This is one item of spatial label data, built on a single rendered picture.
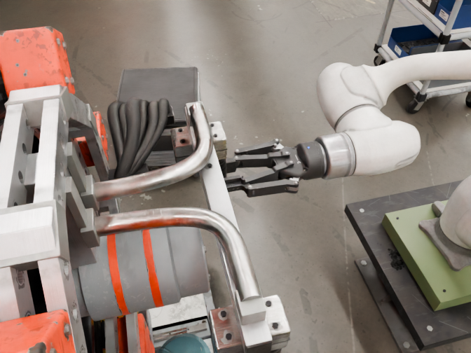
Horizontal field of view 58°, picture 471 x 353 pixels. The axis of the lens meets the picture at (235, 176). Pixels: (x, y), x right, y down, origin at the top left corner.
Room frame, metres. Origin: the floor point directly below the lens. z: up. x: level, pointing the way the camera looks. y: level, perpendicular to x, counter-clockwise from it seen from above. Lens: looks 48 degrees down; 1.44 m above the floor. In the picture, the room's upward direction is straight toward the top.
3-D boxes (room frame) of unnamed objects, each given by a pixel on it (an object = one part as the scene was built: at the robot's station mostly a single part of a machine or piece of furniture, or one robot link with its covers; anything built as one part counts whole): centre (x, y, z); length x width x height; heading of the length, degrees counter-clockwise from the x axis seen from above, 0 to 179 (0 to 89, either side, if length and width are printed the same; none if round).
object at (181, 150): (0.54, 0.06, 0.93); 0.09 x 0.05 x 0.05; 104
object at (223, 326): (0.21, -0.02, 0.93); 0.09 x 0.05 x 0.05; 104
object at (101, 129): (0.63, 0.30, 0.85); 0.09 x 0.08 x 0.07; 14
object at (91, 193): (0.45, 0.13, 1.03); 0.19 x 0.18 x 0.11; 104
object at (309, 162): (0.59, -0.12, 0.83); 0.09 x 0.08 x 0.07; 104
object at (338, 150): (0.61, -0.19, 0.83); 0.09 x 0.06 x 0.09; 14
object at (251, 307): (0.26, 0.08, 1.03); 0.19 x 0.18 x 0.11; 104
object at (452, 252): (0.75, -0.68, 0.38); 0.22 x 0.18 x 0.06; 19
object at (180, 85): (1.49, 0.34, 0.17); 0.43 x 0.36 x 0.34; 4
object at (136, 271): (0.35, 0.15, 0.85); 0.21 x 0.14 x 0.14; 104
